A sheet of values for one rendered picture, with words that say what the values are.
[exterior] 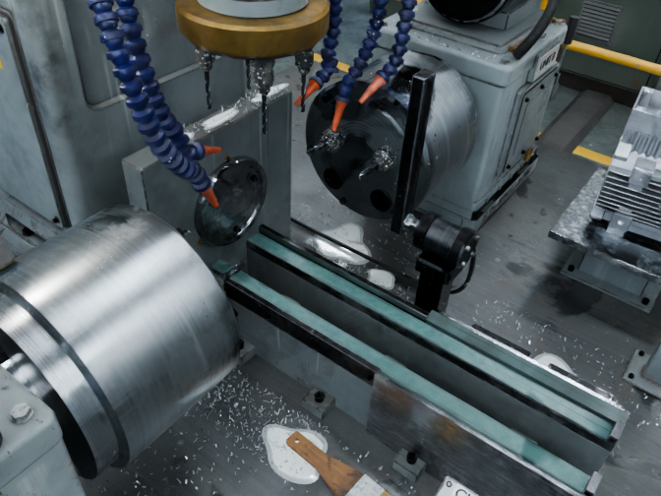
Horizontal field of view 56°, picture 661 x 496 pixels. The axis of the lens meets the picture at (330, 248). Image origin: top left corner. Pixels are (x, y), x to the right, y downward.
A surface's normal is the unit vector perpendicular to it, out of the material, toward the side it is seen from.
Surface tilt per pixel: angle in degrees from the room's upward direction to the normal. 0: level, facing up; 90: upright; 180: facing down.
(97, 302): 25
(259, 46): 90
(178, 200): 90
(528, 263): 0
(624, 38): 90
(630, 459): 0
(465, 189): 90
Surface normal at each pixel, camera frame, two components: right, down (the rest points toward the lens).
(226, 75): 0.80, 0.42
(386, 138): -0.60, 0.50
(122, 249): 0.18, -0.68
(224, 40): -0.28, 0.61
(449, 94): 0.58, -0.27
